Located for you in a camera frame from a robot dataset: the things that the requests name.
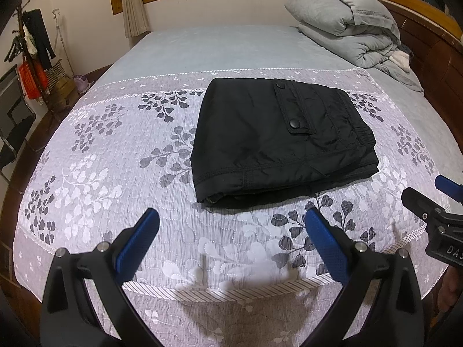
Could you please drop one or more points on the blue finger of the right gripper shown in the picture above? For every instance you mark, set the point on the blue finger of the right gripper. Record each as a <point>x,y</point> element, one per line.
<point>449,188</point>
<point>421,206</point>

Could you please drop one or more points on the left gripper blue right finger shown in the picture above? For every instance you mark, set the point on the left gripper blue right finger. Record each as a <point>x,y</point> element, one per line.
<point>331,243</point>

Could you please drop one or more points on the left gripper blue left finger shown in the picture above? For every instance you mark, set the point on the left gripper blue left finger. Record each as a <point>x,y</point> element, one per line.
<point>132,244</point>

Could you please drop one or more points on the black pants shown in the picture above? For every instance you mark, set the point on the black pants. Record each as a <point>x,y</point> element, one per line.
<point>261,141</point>

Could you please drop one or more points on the person right hand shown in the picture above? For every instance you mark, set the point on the person right hand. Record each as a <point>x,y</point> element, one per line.
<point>450,290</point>

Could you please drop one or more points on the grey floral quilted bedspread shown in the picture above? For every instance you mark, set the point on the grey floral quilted bedspread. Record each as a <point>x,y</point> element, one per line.
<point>218,276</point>

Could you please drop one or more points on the dark wooden headboard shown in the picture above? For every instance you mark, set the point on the dark wooden headboard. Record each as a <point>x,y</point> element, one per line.
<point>437,61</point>

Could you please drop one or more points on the white cloth on duvet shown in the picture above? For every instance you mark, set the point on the white cloth on duvet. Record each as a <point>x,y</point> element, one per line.
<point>401,59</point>

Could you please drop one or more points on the black folding chair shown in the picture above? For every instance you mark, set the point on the black folding chair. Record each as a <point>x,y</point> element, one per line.
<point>16,117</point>

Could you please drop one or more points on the folded grey duvet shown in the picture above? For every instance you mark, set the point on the folded grey duvet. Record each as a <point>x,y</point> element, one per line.
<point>363,32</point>

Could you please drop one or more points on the woven basket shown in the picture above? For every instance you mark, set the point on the woven basket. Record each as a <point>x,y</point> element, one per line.
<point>63,93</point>

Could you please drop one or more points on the orange bag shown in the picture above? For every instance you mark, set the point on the orange bag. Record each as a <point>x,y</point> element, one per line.
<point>33,79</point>

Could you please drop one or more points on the light blue bed mattress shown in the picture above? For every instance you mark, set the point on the light blue bed mattress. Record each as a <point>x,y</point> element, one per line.
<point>198,49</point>

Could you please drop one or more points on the beige curtain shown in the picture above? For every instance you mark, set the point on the beige curtain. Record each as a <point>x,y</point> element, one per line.
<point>135,18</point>

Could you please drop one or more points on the black hanging garment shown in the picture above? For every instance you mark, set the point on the black hanging garment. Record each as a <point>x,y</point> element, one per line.
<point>34,22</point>

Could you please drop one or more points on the white tripod stand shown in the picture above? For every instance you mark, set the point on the white tripod stand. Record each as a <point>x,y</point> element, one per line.
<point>60,38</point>

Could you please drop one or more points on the wooden coat rack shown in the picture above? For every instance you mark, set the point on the wooden coat rack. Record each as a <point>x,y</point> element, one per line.
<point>23,46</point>

